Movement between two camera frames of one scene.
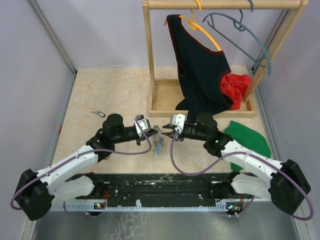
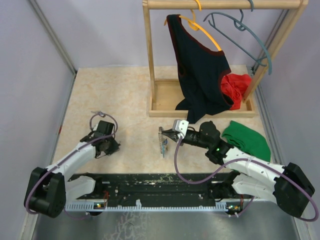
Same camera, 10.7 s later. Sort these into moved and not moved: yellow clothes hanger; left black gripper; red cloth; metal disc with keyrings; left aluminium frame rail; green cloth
Moved: left black gripper; metal disc with keyrings
Not moved: yellow clothes hanger; red cloth; left aluminium frame rail; green cloth
